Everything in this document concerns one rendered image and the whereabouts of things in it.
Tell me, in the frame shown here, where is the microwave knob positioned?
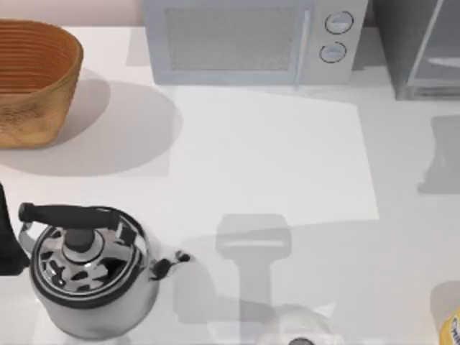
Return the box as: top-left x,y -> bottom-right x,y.
324,10 -> 355,35
318,40 -> 348,65

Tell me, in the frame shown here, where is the grey cabinet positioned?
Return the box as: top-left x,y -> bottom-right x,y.
372,0 -> 460,102

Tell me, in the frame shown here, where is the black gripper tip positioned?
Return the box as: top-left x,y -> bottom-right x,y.
0,183 -> 31,277

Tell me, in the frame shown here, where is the microwave door handle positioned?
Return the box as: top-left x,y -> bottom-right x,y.
294,9 -> 312,87

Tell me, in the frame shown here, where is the silver kettle with black handle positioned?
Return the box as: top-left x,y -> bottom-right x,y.
17,202 -> 191,341

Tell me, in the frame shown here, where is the brown woven basket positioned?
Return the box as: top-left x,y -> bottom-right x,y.
0,19 -> 85,150

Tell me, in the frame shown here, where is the yellow container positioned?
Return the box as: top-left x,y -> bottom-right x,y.
439,311 -> 460,345

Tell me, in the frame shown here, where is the pale microwave oven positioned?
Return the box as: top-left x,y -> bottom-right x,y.
139,0 -> 370,87

